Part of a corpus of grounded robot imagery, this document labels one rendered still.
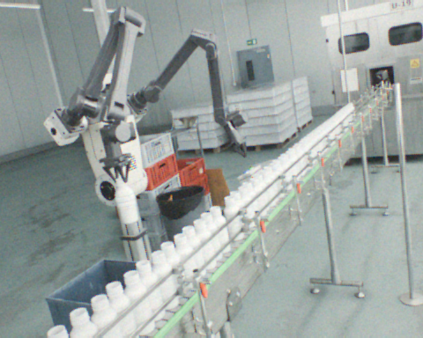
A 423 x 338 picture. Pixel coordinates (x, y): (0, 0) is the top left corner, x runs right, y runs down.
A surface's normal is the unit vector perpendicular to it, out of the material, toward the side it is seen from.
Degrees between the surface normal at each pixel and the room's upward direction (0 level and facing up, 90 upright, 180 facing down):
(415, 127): 90
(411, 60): 90
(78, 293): 90
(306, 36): 90
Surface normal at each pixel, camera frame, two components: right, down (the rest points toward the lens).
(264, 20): -0.46, 0.28
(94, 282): 0.87, -0.04
